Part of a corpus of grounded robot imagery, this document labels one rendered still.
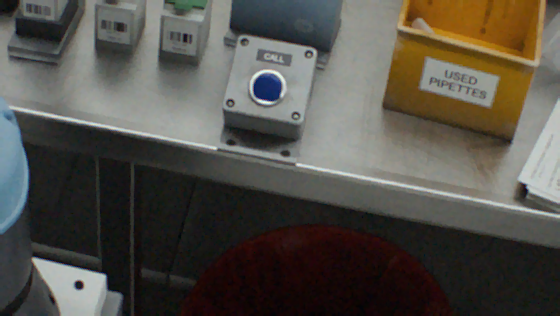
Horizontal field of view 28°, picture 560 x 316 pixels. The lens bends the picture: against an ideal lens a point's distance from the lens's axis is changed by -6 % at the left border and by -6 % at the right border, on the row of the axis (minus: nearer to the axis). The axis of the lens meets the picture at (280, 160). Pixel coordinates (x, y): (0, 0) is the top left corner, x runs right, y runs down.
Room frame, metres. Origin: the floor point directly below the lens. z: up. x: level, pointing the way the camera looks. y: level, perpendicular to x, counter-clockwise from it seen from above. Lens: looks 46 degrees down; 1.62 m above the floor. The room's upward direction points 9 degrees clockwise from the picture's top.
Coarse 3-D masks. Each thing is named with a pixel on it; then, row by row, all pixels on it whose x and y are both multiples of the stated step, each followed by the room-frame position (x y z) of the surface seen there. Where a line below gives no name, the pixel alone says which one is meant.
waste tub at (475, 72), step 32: (416, 0) 0.93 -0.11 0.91; (448, 0) 0.92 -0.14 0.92; (480, 0) 0.92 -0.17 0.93; (512, 0) 0.91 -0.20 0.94; (544, 0) 0.88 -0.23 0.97; (416, 32) 0.80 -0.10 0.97; (448, 32) 0.92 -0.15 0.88; (480, 32) 0.92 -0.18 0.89; (512, 32) 0.91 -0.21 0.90; (416, 64) 0.80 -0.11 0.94; (448, 64) 0.79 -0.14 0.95; (480, 64) 0.79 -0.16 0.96; (512, 64) 0.79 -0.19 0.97; (384, 96) 0.80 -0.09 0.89; (416, 96) 0.80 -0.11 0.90; (448, 96) 0.79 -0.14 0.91; (480, 96) 0.79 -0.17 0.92; (512, 96) 0.78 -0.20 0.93; (480, 128) 0.79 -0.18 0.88; (512, 128) 0.78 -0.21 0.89
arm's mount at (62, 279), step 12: (36, 264) 0.54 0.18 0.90; (48, 264) 0.54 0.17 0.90; (60, 264) 0.54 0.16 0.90; (48, 276) 0.53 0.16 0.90; (60, 276) 0.53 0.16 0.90; (72, 276) 0.53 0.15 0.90; (84, 276) 0.54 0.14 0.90; (96, 276) 0.54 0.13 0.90; (60, 288) 0.52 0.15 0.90; (72, 288) 0.52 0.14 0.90; (84, 288) 0.53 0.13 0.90; (96, 288) 0.53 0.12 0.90; (60, 300) 0.51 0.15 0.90; (72, 300) 0.51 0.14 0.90; (84, 300) 0.51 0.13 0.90; (96, 300) 0.52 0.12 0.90; (60, 312) 0.50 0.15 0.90; (72, 312) 0.50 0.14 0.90; (84, 312) 0.50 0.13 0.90; (96, 312) 0.51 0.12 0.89
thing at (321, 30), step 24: (240, 0) 0.87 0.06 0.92; (264, 0) 0.87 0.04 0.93; (288, 0) 0.86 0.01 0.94; (312, 0) 0.86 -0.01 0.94; (336, 0) 0.85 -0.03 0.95; (240, 24) 0.87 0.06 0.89; (264, 24) 0.86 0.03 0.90; (288, 24) 0.86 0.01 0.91; (312, 24) 0.86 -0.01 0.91; (336, 24) 0.87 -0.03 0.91
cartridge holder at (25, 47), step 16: (80, 0) 0.88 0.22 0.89; (16, 16) 0.82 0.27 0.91; (64, 16) 0.83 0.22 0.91; (80, 16) 0.87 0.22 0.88; (16, 32) 0.82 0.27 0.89; (32, 32) 0.82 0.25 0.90; (48, 32) 0.81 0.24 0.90; (64, 32) 0.82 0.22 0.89; (16, 48) 0.80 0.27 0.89; (32, 48) 0.80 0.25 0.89; (48, 48) 0.80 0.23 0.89; (64, 48) 0.81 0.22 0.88
